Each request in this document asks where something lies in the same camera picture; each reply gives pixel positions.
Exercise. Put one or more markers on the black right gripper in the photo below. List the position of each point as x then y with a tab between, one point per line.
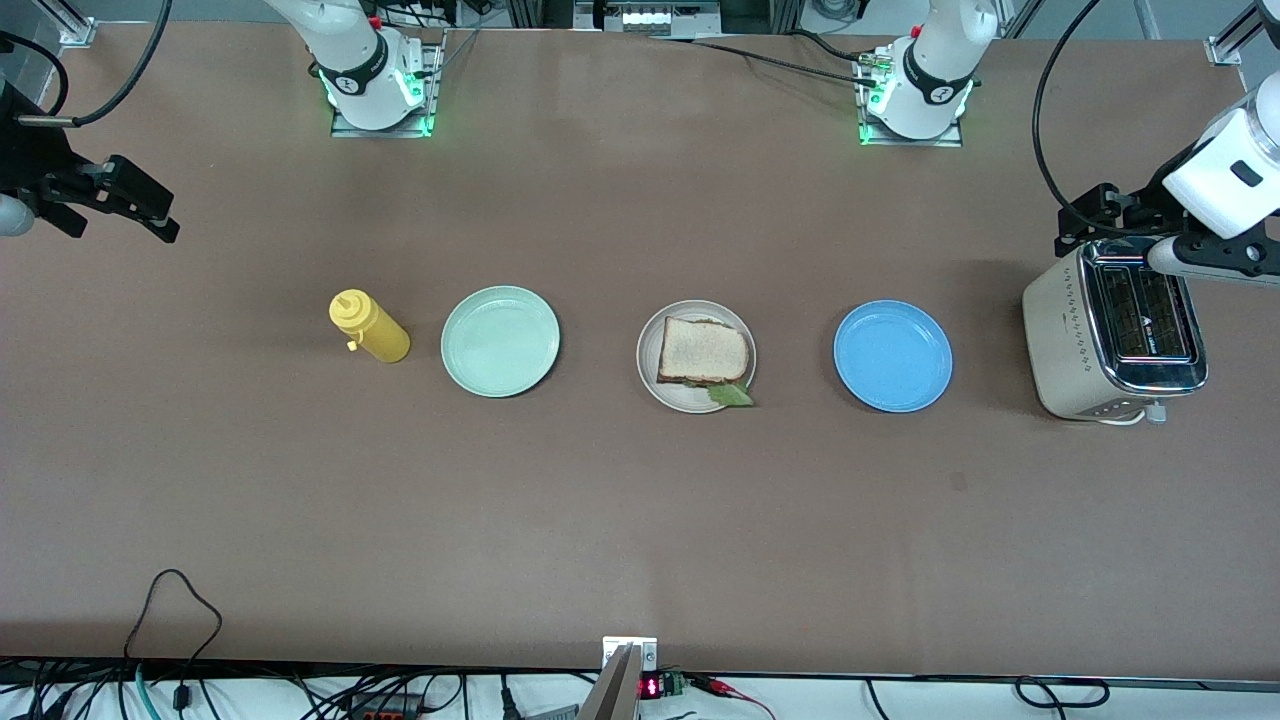
25	160

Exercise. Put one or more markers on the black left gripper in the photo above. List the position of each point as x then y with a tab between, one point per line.
1135	213

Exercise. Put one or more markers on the yellow squeeze bottle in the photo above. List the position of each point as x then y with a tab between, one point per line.
378	335

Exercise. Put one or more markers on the green lettuce leaf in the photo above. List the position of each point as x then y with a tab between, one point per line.
730	395

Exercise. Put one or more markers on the toasted bread slice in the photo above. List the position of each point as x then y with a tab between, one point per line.
703	350

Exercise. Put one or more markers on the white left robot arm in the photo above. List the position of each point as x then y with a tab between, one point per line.
940	60

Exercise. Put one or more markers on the blue plate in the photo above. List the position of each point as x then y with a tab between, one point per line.
893	356

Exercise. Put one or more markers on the mint green plate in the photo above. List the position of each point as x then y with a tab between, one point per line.
500	342

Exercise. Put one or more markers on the beige plate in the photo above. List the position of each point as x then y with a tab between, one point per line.
650	345

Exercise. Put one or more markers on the beige chrome toaster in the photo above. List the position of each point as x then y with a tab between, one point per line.
1060	330

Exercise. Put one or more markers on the lit control box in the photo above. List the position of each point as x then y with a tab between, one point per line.
650	18

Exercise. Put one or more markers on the red LED display module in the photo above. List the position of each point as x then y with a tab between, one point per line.
652	687

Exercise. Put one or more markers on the aluminium frame profile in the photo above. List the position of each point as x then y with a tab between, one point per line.
1225	48
75	30

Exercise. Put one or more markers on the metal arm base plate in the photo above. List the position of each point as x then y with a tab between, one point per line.
915	142
380	133

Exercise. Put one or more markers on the silver mounting bracket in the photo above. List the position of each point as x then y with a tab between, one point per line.
645	655

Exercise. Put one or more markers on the grey camera mount bar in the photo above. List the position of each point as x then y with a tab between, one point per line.
615	695

